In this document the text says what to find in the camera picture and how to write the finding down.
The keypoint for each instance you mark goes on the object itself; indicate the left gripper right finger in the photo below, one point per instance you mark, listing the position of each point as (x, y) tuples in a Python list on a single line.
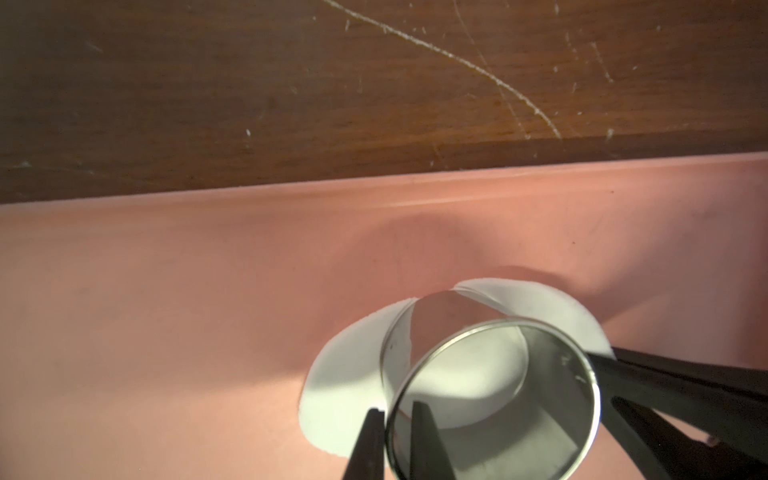
[(429, 459)]

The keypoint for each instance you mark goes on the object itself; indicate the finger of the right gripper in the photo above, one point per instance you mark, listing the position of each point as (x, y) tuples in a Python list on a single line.
[(661, 451), (729, 403)]

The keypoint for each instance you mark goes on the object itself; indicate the pink silicone mat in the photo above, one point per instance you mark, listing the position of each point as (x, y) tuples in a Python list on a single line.
[(168, 336)]

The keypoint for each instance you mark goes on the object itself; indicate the small dough piece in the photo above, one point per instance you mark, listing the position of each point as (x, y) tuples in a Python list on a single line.
[(344, 381)]

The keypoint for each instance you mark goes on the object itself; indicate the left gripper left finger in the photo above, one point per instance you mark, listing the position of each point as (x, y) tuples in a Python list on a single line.
[(368, 456)]

